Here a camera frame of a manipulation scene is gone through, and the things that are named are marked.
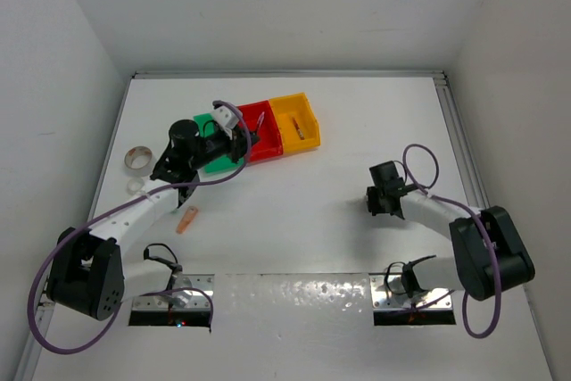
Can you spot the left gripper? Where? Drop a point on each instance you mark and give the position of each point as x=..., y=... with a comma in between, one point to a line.
x=239, y=142

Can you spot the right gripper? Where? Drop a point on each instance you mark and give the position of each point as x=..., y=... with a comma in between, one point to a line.
x=373, y=202

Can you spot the pink gel pen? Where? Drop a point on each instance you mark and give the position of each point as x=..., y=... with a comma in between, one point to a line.
x=260, y=120

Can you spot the red gel pen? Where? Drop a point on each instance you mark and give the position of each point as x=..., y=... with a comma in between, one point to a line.
x=298, y=128

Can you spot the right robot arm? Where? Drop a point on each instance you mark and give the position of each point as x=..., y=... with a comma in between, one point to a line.
x=482, y=240

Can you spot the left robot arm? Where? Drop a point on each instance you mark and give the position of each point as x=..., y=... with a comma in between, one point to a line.
x=89, y=274

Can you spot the red plastic bin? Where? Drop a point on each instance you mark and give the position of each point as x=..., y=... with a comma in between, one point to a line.
x=270, y=144

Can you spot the yellow plastic bin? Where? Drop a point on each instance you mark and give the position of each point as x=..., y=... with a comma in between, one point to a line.
x=298, y=106

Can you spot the orange pen cap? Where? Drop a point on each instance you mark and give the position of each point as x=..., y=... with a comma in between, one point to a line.
x=186, y=220

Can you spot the large tape roll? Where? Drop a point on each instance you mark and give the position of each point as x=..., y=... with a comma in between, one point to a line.
x=139, y=161

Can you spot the small white tape roll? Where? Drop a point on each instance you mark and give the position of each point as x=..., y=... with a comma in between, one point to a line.
x=135, y=186

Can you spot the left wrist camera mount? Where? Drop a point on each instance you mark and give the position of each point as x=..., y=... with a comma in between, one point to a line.
x=226, y=118

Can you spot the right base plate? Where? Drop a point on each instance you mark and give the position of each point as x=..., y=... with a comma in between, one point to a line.
x=387, y=295

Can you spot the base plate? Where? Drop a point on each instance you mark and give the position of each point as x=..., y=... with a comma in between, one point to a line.
x=194, y=294
x=387, y=295

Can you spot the left base plate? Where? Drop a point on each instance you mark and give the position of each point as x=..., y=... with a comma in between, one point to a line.
x=194, y=294

